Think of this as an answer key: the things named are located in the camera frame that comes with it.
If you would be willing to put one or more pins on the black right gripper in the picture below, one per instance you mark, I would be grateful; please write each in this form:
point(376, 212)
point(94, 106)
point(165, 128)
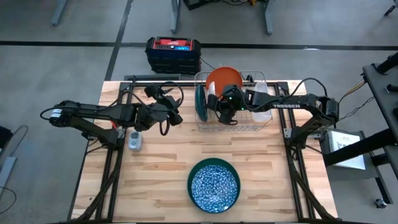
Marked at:
point(233, 99)

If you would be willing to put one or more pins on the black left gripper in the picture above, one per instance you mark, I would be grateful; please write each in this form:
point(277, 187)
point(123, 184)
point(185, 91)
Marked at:
point(152, 115)

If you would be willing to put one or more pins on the small dark green plate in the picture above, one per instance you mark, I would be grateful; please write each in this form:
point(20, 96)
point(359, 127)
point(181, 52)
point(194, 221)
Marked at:
point(201, 104)

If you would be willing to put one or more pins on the cream plate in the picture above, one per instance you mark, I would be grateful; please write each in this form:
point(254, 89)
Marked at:
point(212, 88)

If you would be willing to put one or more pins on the orange plate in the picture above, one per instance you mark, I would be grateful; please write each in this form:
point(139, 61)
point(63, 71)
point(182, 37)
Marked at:
point(224, 79)

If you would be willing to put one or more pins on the large green plate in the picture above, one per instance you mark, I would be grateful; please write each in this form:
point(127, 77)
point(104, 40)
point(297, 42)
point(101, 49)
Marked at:
point(195, 171)

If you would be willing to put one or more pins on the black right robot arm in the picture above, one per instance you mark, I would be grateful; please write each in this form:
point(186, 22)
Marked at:
point(289, 104)

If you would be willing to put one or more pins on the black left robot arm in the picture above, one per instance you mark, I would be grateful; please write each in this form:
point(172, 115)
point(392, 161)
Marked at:
point(93, 111)

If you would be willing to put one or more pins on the black slotted bar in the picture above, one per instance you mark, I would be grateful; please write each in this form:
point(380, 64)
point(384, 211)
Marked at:
point(152, 77)

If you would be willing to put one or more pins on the white plastic utensil cup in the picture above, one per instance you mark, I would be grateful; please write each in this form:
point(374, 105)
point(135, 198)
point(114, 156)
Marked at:
point(262, 116)

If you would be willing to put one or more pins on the small grey white device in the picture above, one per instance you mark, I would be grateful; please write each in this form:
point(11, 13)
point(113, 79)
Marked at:
point(136, 142)

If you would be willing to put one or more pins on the small red lever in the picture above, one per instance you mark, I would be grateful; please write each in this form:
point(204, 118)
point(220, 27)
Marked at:
point(113, 124)

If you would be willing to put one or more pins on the grey desk leg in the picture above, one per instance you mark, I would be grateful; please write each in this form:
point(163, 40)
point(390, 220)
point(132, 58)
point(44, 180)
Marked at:
point(175, 15)
point(59, 12)
point(270, 18)

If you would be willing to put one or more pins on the black box under desk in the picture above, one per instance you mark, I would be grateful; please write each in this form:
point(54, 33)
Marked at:
point(199, 3)

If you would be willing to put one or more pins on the white printed box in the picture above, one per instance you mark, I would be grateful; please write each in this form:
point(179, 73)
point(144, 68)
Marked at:
point(348, 149)

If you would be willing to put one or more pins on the black side table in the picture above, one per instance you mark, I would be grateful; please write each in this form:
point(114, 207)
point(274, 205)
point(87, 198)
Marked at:
point(384, 96)

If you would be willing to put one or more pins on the black caster wheel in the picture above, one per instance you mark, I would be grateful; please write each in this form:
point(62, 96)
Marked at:
point(380, 203)

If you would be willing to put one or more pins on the black chair leg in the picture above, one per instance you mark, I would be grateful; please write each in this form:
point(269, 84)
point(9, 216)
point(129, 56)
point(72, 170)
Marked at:
point(392, 7)

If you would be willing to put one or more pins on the black aluminium table frame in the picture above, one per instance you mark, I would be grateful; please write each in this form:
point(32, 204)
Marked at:
point(125, 86)

